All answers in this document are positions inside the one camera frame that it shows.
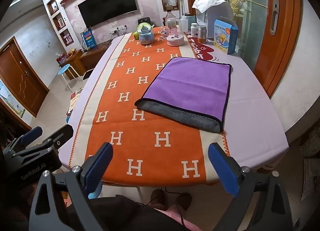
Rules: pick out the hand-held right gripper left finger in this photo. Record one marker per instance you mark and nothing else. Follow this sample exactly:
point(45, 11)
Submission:
point(98, 164)

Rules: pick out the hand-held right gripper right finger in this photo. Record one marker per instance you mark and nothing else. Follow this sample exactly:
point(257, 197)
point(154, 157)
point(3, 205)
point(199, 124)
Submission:
point(223, 168)

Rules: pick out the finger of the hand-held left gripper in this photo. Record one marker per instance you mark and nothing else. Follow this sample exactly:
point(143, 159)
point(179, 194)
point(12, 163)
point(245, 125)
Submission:
point(60, 136)
point(31, 135)

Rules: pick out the purple and grey towel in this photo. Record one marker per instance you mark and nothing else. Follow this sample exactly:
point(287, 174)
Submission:
point(190, 88)

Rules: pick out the lilac tablecloth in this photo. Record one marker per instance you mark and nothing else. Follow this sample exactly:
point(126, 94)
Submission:
point(250, 121)

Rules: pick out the person's legs and slippers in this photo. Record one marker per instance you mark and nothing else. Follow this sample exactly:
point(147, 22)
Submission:
point(172, 201)

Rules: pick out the blue round stool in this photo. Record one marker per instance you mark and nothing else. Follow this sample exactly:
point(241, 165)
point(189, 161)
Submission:
point(65, 71)

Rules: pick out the orange patterned table blanket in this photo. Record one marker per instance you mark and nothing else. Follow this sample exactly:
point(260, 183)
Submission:
point(147, 111)

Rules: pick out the wooden tv cabinet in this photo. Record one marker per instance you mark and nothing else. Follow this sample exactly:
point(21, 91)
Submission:
point(83, 57)

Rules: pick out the blue printed box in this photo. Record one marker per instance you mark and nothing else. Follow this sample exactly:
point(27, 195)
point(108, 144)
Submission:
point(88, 40)

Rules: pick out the red white printed cloth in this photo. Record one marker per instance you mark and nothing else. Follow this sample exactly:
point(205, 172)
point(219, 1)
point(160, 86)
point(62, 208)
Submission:
point(202, 50)

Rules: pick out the blue cartoon carton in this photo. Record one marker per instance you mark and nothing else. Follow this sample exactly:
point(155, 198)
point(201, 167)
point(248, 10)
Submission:
point(225, 36)

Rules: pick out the blue snow globe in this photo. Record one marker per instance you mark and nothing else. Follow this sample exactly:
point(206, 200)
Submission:
point(145, 32)

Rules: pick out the metal can jar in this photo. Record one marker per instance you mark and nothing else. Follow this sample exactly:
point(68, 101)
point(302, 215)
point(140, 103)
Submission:
point(202, 33)

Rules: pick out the pink round music box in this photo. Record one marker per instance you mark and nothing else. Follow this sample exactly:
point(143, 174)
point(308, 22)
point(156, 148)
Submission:
point(175, 39)

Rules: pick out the black flat television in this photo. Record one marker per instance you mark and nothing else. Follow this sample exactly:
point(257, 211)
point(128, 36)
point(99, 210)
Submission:
point(107, 5)

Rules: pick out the white pill bottle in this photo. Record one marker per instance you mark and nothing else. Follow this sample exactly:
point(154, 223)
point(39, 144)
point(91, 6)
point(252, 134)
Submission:
point(194, 29)

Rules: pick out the wooden sliding door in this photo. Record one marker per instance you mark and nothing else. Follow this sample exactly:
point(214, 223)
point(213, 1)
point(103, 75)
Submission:
point(277, 36)

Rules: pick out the white water dispenser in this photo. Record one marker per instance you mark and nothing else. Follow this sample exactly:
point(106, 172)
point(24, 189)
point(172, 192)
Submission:
point(212, 13)

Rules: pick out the clear plastic bottle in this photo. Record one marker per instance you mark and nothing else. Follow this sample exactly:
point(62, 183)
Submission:
point(171, 20)

